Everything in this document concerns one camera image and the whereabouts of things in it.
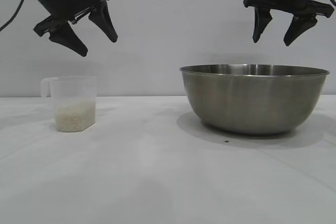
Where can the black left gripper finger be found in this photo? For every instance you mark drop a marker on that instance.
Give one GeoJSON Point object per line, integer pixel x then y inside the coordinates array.
{"type": "Point", "coordinates": [105, 22]}
{"type": "Point", "coordinates": [69, 39]}

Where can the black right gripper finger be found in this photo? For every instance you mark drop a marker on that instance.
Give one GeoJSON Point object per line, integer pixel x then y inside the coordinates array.
{"type": "Point", "coordinates": [261, 22]}
{"type": "Point", "coordinates": [298, 30]}

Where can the clear plastic measuring cup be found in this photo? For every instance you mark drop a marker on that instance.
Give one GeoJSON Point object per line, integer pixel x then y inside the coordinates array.
{"type": "Point", "coordinates": [74, 90]}

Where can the white rice grains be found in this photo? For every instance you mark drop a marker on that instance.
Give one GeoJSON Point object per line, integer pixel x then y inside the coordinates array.
{"type": "Point", "coordinates": [74, 117]}

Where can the stainless steel mixing bowl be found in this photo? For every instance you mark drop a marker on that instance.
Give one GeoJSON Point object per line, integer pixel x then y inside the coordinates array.
{"type": "Point", "coordinates": [252, 103]}

